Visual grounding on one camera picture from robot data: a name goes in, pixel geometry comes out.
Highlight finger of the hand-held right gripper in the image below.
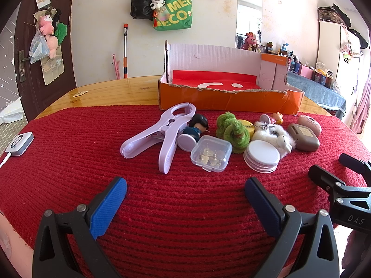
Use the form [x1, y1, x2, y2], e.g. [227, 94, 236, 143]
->
[339, 153, 371, 187]
[308, 164, 371, 209]

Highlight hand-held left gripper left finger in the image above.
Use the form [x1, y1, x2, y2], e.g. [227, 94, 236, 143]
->
[32, 176, 128, 278]

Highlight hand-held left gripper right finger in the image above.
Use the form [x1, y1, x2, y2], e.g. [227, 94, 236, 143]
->
[244, 177, 340, 278]

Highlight brown rounded case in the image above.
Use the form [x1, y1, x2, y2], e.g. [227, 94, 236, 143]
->
[287, 123, 320, 152]

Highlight round pale lidded jar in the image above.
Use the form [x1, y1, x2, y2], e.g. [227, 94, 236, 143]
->
[243, 140, 281, 174]

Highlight pink mini camera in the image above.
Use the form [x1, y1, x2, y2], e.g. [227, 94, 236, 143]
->
[297, 115, 322, 138]

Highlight white fluffy star keychain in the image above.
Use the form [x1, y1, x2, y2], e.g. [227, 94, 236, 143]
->
[252, 122, 297, 160]

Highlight small clear plastic box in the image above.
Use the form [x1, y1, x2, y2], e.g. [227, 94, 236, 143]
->
[190, 135, 233, 174]

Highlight green plush toy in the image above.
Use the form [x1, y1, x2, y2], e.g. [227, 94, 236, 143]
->
[216, 111, 251, 154]

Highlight small orange-haired pink figurine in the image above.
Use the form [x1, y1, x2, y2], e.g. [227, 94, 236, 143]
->
[259, 112, 284, 126]

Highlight yellow round tin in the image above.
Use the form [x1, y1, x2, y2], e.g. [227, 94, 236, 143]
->
[238, 119, 256, 136]

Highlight large lavender plastic clip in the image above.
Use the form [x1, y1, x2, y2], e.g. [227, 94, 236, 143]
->
[120, 102, 197, 175]

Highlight black-haired doll figurine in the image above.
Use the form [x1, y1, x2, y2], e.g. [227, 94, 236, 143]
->
[177, 114, 210, 153]

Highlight orange cardboard box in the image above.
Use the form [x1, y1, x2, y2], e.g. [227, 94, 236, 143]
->
[158, 41, 305, 116]

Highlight person's right hand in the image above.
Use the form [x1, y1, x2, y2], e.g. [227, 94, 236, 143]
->
[343, 229, 367, 276]

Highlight pink curtain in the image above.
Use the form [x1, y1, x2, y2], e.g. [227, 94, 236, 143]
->
[349, 78, 371, 134]

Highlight red knitted mat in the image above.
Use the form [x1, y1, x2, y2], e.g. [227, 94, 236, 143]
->
[0, 106, 371, 278]

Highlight side table with blue cloth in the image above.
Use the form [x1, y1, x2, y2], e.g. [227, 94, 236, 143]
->
[285, 69, 347, 119]

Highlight white square charger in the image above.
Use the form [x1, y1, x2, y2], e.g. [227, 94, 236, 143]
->
[5, 132, 35, 157]

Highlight small hanging plush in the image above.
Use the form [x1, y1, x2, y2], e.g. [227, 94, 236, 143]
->
[340, 42, 363, 64]

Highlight group of bottles and cosmetics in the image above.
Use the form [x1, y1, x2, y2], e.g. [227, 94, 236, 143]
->
[261, 42, 343, 90]

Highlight white wardrobe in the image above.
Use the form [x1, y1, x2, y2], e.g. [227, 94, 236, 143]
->
[316, 22, 371, 128]

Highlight black clothing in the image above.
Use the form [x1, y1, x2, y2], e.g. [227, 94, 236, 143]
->
[348, 29, 369, 50]

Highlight white crumpled paper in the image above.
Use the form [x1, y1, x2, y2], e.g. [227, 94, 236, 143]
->
[0, 97, 24, 126]

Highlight pink plastic hanger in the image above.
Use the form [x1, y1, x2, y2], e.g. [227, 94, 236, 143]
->
[112, 54, 121, 80]

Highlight dark patterned suitcase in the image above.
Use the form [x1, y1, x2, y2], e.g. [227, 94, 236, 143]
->
[317, 4, 352, 25]

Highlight pink rabbit plush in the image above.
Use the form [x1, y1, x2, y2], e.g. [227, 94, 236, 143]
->
[240, 32, 259, 51]

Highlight grey orange mop pole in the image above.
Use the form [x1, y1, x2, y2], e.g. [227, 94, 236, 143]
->
[122, 23, 129, 79]

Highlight peach plush toy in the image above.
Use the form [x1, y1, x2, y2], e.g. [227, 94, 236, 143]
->
[46, 35, 59, 60]

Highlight clear plastic bag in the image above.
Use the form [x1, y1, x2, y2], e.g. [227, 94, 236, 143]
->
[28, 30, 50, 63]

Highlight grey starry curtain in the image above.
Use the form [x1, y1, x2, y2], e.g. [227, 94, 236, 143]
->
[0, 3, 21, 105]

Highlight dark brown door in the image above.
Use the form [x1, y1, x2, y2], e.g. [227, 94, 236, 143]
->
[13, 0, 77, 120]

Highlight pink plush toy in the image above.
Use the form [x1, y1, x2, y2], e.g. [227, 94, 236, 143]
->
[38, 15, 55, 36]

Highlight green tote bag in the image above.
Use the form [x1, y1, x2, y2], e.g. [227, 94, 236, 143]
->
[153, 0, 194, 32]

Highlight black backpack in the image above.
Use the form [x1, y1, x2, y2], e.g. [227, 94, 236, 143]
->
[130, 0, 159, 21]

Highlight metal door handle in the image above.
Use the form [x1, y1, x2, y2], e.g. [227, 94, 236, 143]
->
[18, 51, 31, 83]

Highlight wall mirror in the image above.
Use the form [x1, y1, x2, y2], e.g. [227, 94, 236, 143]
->
[236, 0, 263, 50]

